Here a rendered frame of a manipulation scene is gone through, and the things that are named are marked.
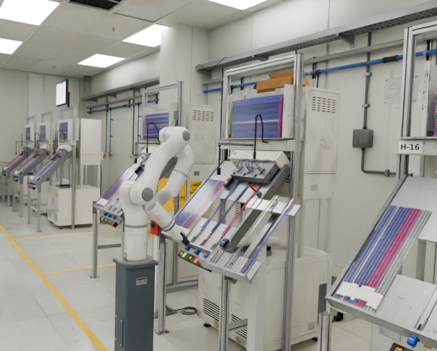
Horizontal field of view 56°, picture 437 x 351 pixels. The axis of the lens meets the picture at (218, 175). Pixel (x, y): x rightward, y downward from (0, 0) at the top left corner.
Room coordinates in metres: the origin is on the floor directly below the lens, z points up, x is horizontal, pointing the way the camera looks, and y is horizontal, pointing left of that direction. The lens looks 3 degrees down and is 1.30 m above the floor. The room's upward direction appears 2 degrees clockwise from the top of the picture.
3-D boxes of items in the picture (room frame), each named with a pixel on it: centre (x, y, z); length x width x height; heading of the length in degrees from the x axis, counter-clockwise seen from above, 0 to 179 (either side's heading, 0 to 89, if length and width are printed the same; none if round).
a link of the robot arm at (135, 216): (2.21, 0.45, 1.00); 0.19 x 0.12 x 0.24; 42
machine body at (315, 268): (2.92, -0.34, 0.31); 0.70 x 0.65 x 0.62; 35
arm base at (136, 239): (2.18, 0.43, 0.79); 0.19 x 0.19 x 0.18
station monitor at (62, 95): (6.67, 2.49, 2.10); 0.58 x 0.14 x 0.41; 35
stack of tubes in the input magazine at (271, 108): (2.80, -0.27, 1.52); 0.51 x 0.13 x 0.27; 35
